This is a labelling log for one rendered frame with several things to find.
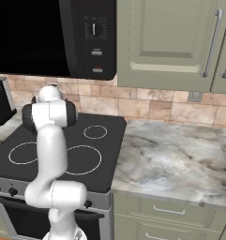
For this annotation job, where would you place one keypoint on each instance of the steel oven front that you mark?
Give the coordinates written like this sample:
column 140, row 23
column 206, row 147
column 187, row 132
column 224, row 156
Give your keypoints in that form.
column 98, row 200

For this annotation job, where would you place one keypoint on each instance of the black oven door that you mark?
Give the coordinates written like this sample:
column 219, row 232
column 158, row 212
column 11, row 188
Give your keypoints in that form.
column 20, row 218

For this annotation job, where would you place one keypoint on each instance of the black hob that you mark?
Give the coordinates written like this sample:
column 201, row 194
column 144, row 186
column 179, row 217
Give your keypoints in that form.
column 86, row 150

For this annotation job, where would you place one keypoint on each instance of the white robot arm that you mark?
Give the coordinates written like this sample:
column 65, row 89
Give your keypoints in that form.
column 52, row 156

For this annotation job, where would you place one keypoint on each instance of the black toaster oven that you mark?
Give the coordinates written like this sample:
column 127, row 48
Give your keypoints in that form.
column 0, row 103

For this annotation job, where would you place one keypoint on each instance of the black microwave oven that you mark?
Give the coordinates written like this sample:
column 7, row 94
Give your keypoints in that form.
column 55, row 34

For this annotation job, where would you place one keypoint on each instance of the grey wall socket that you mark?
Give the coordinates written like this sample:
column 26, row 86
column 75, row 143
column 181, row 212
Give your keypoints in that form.
column 195, row 96

